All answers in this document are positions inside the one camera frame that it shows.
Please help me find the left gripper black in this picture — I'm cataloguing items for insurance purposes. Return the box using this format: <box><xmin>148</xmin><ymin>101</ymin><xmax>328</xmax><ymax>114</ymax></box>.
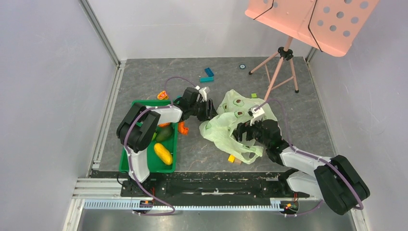
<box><xmin>190</xmin><ymin>99</ymin><xmax>221</xmax><ymax>122</ymax></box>

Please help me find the pale green plastic bag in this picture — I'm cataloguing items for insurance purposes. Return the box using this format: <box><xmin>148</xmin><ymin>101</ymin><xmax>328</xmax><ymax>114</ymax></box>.
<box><xmin>199</xmin><ymin>90</ymin><xmax>283</xmax><ymax>164</ymax></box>

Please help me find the orange fake fruit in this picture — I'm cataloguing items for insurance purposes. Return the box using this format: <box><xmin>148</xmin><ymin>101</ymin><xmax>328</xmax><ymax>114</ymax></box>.
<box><xmin>158</xmin><ymin>123</ymin><xmax>171</xmax><ymax>128</ymax></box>

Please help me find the dark green fake avocado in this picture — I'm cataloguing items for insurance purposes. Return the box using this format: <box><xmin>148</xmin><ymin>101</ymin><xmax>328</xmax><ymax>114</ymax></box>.
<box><xmin>155</xmin><ymin>126</ymin><xmax>174</xmax><ymax>142</ymax></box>

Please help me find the yellow fake fruit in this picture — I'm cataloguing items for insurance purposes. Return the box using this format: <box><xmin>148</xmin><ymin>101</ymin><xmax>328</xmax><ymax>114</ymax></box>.
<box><xmin>153</xmin><ymin>143</ymin><xmax>173</xmax><ymax>166</ymax></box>

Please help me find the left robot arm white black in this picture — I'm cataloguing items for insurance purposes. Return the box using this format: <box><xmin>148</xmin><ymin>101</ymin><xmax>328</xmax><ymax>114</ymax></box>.
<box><xmin>116</xmin><ymin>86</ymin><xmax>217</xmax><ymax>196</ymax></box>

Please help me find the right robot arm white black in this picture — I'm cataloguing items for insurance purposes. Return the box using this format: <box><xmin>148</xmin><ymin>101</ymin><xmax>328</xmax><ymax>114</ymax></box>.
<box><xmin>232</xmin><ymin>119</ymin><xmax>370</xmax><ymax>215</ymax></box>

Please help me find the orange curved toy piece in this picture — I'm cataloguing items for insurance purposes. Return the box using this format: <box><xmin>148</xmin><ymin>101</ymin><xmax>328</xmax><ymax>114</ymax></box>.
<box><xmin>178</xmin><ymin>121</ymin><xmax>189</xmax><ymax>135</ymax></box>

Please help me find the teal rectangular block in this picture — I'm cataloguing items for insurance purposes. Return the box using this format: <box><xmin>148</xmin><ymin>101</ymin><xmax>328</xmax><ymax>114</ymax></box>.
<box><xmin>200</xmin><ymin>77</ymin><xmax>214</xmax><ymax>83</ymax></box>

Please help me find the blue lego brick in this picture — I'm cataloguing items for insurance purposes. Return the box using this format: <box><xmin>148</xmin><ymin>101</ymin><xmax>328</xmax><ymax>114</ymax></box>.
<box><xmin>204</xmin><ymin>67</ymin><xmax>214</xmax><ymax>77</ymax></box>

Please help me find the orange yellow round toy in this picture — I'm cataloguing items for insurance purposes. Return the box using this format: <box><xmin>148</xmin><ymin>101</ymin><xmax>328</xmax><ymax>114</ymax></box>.
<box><xmin>157</xmin><ymin>90</ymin><xmax>169</xmax><ymax>100</ymax></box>

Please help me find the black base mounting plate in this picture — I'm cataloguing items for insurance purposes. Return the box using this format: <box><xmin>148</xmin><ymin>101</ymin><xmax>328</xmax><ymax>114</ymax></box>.
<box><xmin>120</xmin><ymin>172</ymin><xmax>309</xmax><ymax>206</ymax></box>

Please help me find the pink tripod stand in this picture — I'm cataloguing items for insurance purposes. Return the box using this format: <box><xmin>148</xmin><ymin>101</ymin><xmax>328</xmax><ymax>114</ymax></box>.
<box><xmin>248</xmin><ymin>36</ymin><xmax>300</xmax><ymax>101</ymax></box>

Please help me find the pink music stand desk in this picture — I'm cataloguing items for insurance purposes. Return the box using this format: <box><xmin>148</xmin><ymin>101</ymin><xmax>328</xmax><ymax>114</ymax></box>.
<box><xmin>245</xmin><ymin>0</ymin><xmax>379</xmax><ymax>57</ymax></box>

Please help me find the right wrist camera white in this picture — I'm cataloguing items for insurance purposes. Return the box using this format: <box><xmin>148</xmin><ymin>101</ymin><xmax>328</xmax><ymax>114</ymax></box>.
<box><xmin>248</xmin><ymin>105</ymin><xmax>265</xmax><ymax>126</ymax></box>

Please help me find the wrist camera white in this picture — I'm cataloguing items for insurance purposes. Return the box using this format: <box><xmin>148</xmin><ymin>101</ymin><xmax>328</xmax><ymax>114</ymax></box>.
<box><xmin>195</xmin><ymin>86</ymin><xmax>210</xmax><ymax>102</ymax></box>
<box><xmin>248</xmin><ymin>105</ymin><xmax>265</xmax><ymax>126</ymax></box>

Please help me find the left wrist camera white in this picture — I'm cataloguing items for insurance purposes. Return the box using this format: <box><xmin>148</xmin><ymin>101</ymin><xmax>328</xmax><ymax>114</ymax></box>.
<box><xmin>195</xmin><ymin>86</ymin><xmax>210</xmax><ymax>102</ymax></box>

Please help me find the white cable duct strip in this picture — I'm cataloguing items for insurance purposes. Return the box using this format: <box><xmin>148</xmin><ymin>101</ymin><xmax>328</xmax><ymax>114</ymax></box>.
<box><xmin>83</xmin><ymin>199</ymin><xmax>286</xmax><ymax>212</ymax></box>

